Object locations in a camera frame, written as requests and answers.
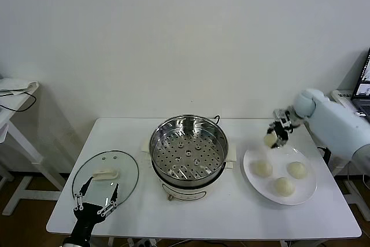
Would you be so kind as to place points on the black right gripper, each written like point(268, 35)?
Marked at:
point(283, 128)

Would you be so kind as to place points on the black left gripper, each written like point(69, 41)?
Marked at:
point(85, 221)

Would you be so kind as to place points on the white steamed baozi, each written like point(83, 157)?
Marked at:
point(269, 140)
point(297, 170)
point(284, 187)
point(261, 169)

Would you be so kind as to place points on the round glass pot lid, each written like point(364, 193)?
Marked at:
point(127, 169)

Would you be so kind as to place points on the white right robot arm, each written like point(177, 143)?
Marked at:
point(332, 122)

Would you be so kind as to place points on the perforated steel steamer basket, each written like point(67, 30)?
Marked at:
point(188, 160)

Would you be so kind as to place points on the white oval plate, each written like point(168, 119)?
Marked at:
point(254, 154)

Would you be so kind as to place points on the black upright floor device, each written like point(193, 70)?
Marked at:
point(325, 154)

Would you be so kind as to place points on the white side desk with laptop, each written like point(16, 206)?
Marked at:
point(341, 96)

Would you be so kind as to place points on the white side desk with cloth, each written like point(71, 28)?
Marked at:
point(26, 148)

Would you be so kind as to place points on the white electric cooking pot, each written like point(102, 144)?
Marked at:
point(188, 193)

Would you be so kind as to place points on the dark open laptop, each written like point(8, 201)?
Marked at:
point(362, 85)

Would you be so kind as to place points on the white crumpled cloth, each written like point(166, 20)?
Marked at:
point(14, 83)

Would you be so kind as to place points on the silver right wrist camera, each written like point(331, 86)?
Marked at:
point(281, 115)

